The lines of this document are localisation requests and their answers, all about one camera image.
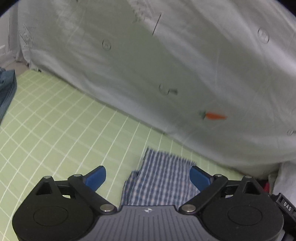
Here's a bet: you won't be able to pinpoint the blue plaid shirt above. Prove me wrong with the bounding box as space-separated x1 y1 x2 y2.
120 148 200 208

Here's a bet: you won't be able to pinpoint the grey folded sweatshirt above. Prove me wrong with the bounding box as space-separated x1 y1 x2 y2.
273 162 296 206

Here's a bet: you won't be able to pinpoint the red plaid garment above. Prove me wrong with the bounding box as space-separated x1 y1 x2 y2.
263 176 272 194

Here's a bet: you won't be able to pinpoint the grey carrot print sheet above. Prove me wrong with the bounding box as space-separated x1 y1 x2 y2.
18 1 295 175

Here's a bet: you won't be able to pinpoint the blue denim shorts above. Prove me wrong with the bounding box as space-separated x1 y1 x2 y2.
0 68 17 122

